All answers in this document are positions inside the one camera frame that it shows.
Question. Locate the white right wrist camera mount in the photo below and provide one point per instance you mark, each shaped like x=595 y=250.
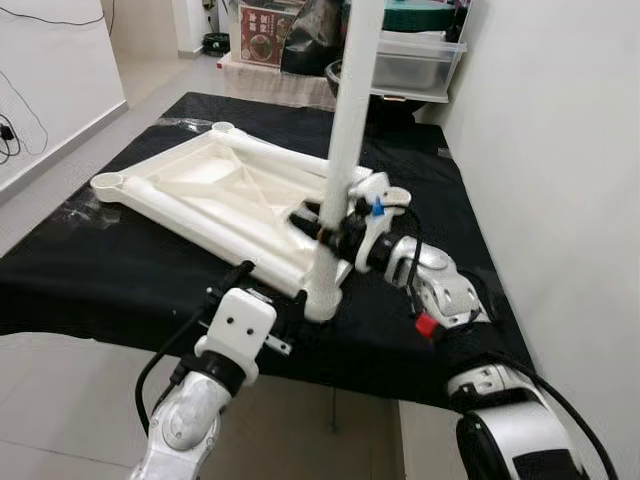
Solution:
x=372 y=225

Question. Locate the beige cloth covered bench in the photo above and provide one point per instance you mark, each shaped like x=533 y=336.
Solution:
x=280 y=88

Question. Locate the white plastic table top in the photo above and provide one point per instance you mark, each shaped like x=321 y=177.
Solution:
x=210 y=170

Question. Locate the red printed box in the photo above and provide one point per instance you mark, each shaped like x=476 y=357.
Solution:
x=265 y=35

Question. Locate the black bag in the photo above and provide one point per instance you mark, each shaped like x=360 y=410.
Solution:
x=310 y=40

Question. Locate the black round bowl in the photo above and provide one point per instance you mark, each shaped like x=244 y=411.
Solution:
x=395 y=110

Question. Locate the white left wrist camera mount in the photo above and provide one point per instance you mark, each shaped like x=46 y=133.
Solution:
x=240 y=320

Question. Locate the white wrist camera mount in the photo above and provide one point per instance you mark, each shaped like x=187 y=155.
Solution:
x=240 y=320
x=372 y=225

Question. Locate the black tablecloth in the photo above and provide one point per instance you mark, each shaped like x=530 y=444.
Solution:
x=120 y=290

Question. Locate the metal table frame leg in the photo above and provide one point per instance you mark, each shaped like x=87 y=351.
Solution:
x=334 y=415

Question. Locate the black power adapter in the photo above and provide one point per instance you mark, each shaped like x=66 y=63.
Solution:
x=8 y=130

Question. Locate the clear plastic storage bin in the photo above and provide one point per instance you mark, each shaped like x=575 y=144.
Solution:
x=420 y=65

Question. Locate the black round floor device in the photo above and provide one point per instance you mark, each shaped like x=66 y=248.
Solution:
x=217 y=43

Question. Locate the clear tape strip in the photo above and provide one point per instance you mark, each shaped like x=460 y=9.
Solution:
x=180 y=123

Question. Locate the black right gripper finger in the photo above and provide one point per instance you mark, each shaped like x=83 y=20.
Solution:
x=306 y=219

